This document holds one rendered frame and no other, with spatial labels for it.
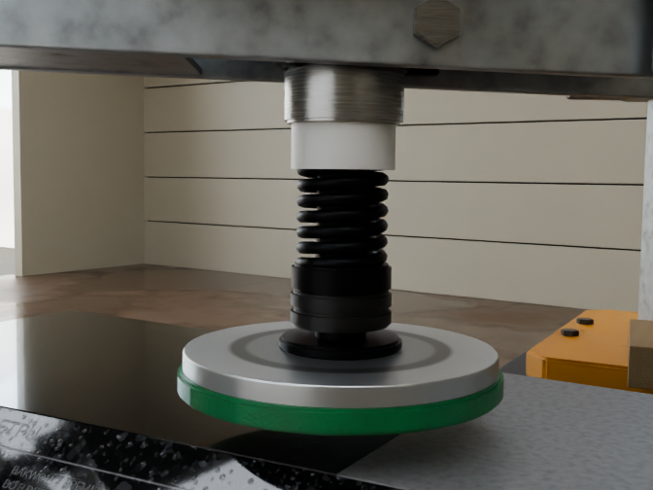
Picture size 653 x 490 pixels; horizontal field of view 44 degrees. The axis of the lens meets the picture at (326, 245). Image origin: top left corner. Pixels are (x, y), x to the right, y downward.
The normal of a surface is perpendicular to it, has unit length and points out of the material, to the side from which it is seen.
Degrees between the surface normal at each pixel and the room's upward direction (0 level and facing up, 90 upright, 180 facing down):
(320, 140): 90
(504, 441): 0
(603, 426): 0
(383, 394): 90
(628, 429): 0
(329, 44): 90
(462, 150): 90
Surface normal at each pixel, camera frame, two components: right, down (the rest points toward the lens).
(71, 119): 0.82, 0.06
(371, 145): 0.50, 0.08
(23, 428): -0.32, -0.66
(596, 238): -0.57, 0.06
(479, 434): 0.01, -1.00
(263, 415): -0.37, 0.07
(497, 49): 0.04, 0.08
